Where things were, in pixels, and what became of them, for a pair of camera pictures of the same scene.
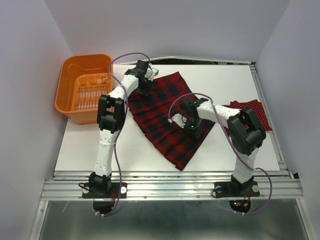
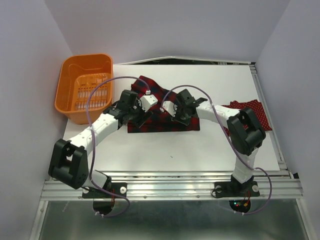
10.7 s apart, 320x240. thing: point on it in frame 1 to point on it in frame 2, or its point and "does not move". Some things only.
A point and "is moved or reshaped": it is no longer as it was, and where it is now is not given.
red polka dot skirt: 254,104 does not move
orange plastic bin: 83,79 does not move
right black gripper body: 192,127 to 181,115
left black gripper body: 145,87 to 136,112
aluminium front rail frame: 169,185 does not move
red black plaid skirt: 150,110 is moved or reshaped
